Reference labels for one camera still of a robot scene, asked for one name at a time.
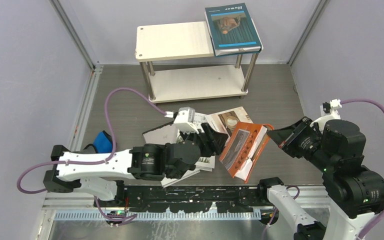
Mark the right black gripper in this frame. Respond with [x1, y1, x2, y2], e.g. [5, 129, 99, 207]
[267, 113, 335, 170]

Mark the orange book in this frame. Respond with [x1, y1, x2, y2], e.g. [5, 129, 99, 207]
[219, 122, 274, 183]

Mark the teal Humor book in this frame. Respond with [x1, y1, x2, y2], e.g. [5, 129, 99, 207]
[205, 3, 263, 57]

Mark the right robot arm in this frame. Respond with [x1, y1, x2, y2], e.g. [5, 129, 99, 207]
[257, 117, 384, 240]

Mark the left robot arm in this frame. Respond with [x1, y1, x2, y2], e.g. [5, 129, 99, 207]
[43, 122, 229, 207]

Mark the white coffee cover book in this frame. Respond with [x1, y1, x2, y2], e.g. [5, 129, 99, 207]
[205, 106, 253, 136]

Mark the white palm leaf book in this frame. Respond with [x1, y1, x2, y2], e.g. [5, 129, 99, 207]
[175, 112, 215, 172]

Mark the grey white notebook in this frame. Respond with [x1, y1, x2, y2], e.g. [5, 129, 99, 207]
[142, 123, 200, 188]

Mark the blue grey cloth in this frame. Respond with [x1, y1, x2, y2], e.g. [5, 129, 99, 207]
[92, 130, 113, 154]

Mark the white two-tier shelf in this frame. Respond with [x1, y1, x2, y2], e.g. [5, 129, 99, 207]
[135, 21, 259, 103]

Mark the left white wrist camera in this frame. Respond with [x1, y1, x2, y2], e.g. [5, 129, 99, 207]
[164, 106, 199, 134]

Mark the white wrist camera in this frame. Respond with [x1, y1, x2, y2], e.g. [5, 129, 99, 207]
[310, 99, 342, 131]
[164, 106, 199, 134]

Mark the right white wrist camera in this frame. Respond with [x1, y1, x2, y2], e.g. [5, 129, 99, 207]
[310, 99, 342, 131]

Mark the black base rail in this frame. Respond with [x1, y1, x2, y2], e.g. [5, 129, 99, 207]
[93, 185, 291, 215]

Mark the white slotted cable duct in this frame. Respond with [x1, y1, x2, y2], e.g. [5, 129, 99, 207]
[54, 209, 261, 221]

